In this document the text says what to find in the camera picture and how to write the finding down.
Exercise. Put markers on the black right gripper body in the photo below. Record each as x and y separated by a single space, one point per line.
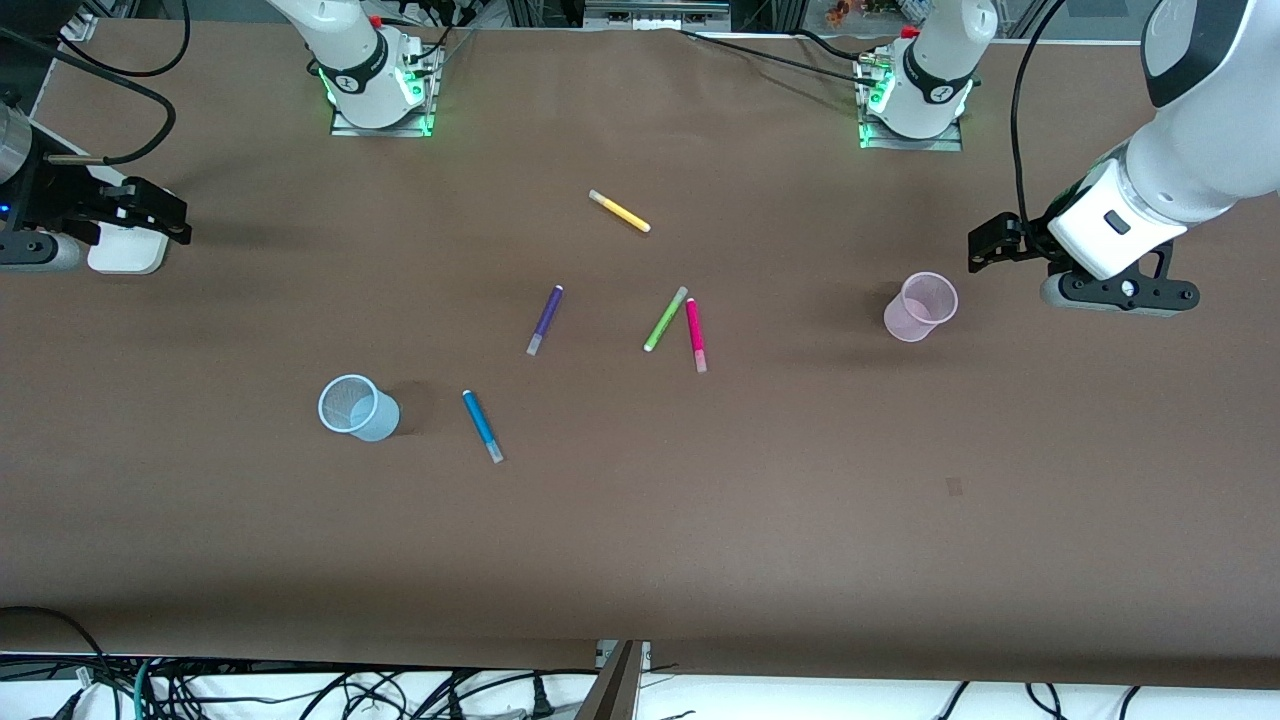
62 193

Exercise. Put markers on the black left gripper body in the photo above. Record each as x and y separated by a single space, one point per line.
1027 239

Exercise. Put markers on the pink marker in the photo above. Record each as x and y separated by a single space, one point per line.
694 330

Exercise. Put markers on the blue marker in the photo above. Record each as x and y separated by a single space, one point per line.
480 422

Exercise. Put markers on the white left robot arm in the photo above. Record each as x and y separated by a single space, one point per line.
1200 150

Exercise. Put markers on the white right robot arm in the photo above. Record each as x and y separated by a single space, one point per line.
350 50

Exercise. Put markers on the white lamp stand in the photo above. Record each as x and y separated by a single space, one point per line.
130 255

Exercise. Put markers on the translucent pink cup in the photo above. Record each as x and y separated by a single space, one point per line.
905 320

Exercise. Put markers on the translucent blue cup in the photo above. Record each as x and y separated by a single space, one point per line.
375 420

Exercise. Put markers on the green marker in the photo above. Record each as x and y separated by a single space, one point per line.
665 320

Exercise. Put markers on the yellow marker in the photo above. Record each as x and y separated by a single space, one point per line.
620 211

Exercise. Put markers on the purple marker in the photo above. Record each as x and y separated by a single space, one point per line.
546 318

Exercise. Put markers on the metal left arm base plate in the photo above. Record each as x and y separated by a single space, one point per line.
950 140

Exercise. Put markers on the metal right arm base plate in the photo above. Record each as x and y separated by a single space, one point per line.
420 110

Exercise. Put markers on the dark table support post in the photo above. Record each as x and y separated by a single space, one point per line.
612 690

